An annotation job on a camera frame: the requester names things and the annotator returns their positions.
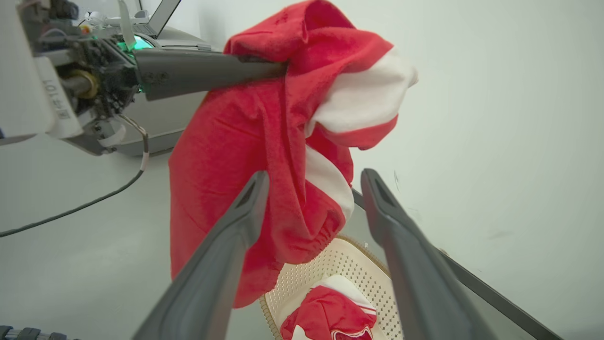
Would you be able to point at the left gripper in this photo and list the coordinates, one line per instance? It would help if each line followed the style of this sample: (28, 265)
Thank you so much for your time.
(101, 71)

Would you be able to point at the grey appliance cabinet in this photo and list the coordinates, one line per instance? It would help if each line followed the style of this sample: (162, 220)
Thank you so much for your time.
(165, 123)

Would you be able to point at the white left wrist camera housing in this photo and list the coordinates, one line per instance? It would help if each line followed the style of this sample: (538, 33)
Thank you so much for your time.
(19, 94)

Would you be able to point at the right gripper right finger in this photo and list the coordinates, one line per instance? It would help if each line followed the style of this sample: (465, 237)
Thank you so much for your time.
(420, 283)

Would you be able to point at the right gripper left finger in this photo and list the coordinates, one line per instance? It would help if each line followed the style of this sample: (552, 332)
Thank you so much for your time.
(212, 274)

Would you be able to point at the cream perforated laundry basket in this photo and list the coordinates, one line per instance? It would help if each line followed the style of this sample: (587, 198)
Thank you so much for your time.
(306, 278)

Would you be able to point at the grey open laptop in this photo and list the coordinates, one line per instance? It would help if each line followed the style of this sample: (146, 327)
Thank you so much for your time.
(163, 16)

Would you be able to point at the red shirt striped white trim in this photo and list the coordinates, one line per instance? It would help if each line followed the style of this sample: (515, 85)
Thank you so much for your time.
(325, 314)

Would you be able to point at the black baseboard strip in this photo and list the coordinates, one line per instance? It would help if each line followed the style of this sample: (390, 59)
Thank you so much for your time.
(495, 297)

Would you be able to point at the red shorts with white stripes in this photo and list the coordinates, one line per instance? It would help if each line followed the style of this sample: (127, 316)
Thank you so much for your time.
(226, 165)

